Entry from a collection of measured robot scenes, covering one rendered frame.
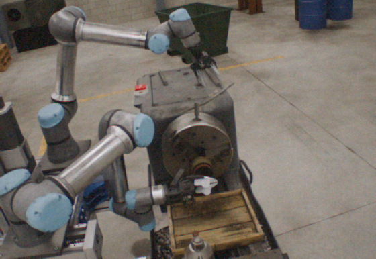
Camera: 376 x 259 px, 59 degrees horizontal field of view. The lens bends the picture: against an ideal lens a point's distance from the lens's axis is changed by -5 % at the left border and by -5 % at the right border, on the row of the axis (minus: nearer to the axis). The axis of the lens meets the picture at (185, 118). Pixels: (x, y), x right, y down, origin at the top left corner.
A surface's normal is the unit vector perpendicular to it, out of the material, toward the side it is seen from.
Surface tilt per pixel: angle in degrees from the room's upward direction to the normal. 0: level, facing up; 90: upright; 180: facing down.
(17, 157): 90
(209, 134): 90
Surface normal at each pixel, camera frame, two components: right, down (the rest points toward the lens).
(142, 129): 0.88, 0.08
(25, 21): 0.24, 0.41
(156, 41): 0.00, 0.46
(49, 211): 0.74, 0.22
